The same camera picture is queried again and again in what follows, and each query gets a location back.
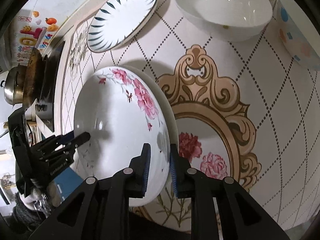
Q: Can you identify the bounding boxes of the stainless steel pot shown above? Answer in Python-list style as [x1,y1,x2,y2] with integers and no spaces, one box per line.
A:
[1,64,27,106]

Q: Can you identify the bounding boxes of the floral diamond pattern table mat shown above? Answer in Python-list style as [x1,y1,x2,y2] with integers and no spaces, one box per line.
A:
[56,0,319,230]

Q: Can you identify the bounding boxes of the colourful wall sticker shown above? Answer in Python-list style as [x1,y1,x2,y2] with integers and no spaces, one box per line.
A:
[9,9,60,63]

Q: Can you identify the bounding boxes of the white plate pink flowers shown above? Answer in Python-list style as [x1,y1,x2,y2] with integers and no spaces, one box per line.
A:
[74,66,170,207]

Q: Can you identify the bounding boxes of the black wok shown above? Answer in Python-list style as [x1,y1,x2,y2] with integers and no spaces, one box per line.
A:
[22,48,44,109]

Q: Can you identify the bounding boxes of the blue lower cabinet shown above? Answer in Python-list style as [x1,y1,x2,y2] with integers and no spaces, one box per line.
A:
[54,167,83,202]

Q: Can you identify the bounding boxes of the black induction cooktop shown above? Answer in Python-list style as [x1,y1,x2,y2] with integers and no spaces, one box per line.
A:
[35,41,65,132]

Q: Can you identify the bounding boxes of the white bowl small flower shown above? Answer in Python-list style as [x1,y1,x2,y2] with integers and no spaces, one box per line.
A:
[175,0,273,42]

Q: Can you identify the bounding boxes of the white bowl coloured dots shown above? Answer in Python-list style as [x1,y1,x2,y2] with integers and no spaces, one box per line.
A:
[277,0,319,71]

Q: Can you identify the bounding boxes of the white plate blue leaf rim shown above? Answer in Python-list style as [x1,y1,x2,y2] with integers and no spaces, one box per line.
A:
[87,0,158,53]

